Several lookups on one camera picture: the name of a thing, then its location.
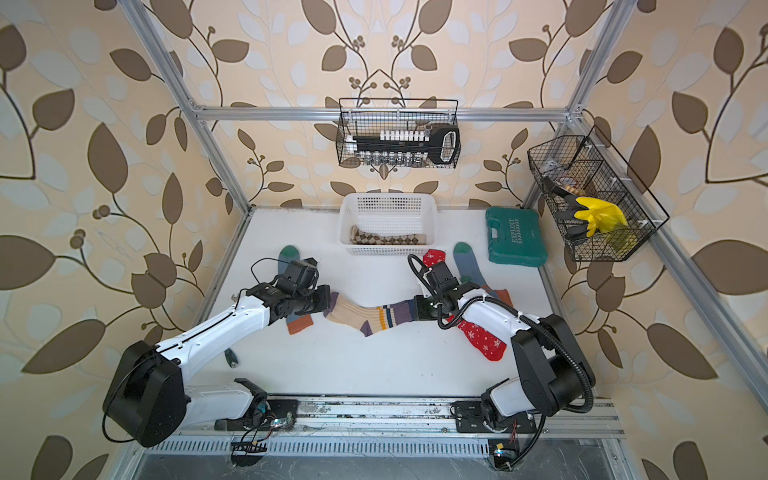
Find white plastic basket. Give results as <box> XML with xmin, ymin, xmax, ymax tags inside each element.
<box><xmin>337</xmin><ymin>193</ymin><xmax>437</xmax><ymax>256</ymax></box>

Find beige purple striped sock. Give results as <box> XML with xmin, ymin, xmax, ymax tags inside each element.
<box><xmin>323</xmin><ymin>292</ymin><xmax>417</xmax><ymax>327</ymax></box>
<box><xmin>335</xmin><ymin>315</ymin><xmax>397</xmax><ymax>337</ymax></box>

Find green plastic tool case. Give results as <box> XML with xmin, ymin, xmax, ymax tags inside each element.
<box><xmin>485</xmin><ymin>207</ymin><xmax>548</xmax><ymax>268</ymax></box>

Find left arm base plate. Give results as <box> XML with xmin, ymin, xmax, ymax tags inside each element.
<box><xmin>214</xmin><ymin>398</ymin><xmax>299</xmax><ymax>431</ymax></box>

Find blue green toe sock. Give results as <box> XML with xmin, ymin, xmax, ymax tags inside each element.
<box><xmin>453</xmin><ymin>242</ymin><xmax>512</xmax><ymax>305</ymax></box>

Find yellow rubber glove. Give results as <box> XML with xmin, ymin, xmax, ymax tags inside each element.
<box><xmin>574</xmin><ymin>196</ymin><xmax>628</xmax><ymax>238</ymax></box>

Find red bear sock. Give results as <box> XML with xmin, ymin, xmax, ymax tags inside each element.
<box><xmin>422</xmin><ymin>249</ymin><xmax>446</xmax><ymax>268</ymax></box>
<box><xmin>456</xmin><ymin>320</ymin><xmax>507</xmax><ymax>362</ymax></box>

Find ratchet wrench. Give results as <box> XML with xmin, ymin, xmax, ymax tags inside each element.
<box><xmin>224</xmin><ymin>349</ymin><xmax>239</xmax><ymax>368</ymax></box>

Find black wire basket wall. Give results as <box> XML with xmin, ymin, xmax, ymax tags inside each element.
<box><xmin>335</xmin><ymin>96</ymin><xmax>461</xmax><ymax>169</ymax></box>
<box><xmin>527</xmin><ymin>126</ymin><xmax>670</xmax><ymax>262</ymax></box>

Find blue orange striped sock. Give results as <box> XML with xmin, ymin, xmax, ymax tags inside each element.
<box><xmin>278</xmin><ymin>245</ymin><xmax>314</xmax><ymax>335</ymax></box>

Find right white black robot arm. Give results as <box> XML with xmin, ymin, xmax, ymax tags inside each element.
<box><xmin>407</xmin><ymin>254</ymin><xmax>595</xmax><ymax>430</ymax></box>

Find black wire basket right wall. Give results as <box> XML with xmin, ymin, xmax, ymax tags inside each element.
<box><xmin>527</xmin><ymin>126</ymin><xmax>670</xmax><ymax>262</ymax></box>

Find black pliers in basket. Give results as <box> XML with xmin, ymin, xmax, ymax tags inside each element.
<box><xmin>543</xmin><ymin>176</ymin><xmax>588</xmax><ymax>245</ymax></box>

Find argyle brown sock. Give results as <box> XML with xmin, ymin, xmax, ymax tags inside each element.
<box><xmin>350</xmin><ymin>225</ymin><xmax>384</xmax><ymax>245</ymax></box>
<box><xmin>377</xmin><ymin>234</ymin><xmax>426</xmax><ymax>246</ymax></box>

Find socket set holder black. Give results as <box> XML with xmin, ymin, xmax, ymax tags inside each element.
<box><xmin>342</xmin><ymin>125</ymin><xmax>461</xmax><ymax>168</ymax></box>

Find black wire basket back wall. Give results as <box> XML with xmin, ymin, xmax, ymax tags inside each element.
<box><xmin>335</xmin><ymin>96</ymin><xmax>461</xmax><ymax>169</ymax></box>

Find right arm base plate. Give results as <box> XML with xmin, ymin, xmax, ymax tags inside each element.
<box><xmin>449</xmin><ymin>400</ymin><xmax>537</xmax><ymax>435</ymax></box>

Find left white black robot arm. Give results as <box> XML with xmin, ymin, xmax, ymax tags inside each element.
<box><xmin>102</xmin><ymin>258</ymin><xmax>331</xmax><ymax>447</ymax></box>

